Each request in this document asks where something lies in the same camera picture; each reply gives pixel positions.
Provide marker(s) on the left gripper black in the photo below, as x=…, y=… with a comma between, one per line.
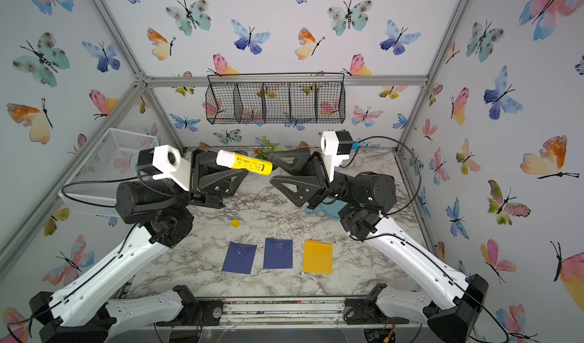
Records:
x=209, y=183

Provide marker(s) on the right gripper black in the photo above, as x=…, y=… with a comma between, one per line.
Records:
x=316, y=187

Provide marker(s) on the yellow glue stick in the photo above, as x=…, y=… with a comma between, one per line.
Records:
x=244, y=161

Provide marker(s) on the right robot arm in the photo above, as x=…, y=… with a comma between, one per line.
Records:
x=449, y=302

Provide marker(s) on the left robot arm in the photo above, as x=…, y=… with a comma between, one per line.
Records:
x=155, y=204

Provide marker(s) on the left navy envelope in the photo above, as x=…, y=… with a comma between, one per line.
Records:
x=239, y=258

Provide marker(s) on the potted flower plant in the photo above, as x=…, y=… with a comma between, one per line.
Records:
x=266, y=147

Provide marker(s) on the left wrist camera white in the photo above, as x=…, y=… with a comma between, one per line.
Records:
x=165, y=162

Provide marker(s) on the black wire wall basket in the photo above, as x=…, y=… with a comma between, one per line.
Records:
x=269, y=99

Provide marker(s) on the white mesh wall basket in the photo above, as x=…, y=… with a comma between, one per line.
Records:
x=92, y=187

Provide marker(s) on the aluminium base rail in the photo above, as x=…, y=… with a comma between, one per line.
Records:
x=283, y=308

